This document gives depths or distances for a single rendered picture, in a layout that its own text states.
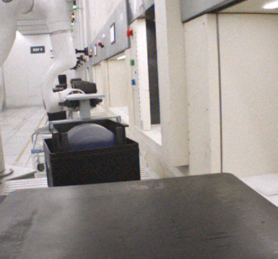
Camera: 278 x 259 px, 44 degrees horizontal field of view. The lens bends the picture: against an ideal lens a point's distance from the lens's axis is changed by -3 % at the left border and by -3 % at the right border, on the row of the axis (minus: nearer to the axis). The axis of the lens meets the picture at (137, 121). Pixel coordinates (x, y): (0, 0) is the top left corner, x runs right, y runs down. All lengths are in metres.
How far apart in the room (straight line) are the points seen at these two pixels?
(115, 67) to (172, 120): 2.22
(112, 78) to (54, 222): 2.89
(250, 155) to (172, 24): 0.42
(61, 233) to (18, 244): 0.04
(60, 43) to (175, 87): 0.55
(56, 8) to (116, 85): 1.89
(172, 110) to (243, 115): 0.22
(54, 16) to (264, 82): 0.83
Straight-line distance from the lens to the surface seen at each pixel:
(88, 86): 4.12
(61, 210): 0.37
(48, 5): 1.41
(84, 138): 1.10
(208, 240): 0.30
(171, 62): 1.01
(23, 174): 1.53
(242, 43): 0.90
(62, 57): 1.38
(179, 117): 1.02
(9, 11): 1.41
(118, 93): 3.21
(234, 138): 0.90
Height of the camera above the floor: 1.15
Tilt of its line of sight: 8 degrees down
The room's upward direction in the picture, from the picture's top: 3 degrees counter-clockwise
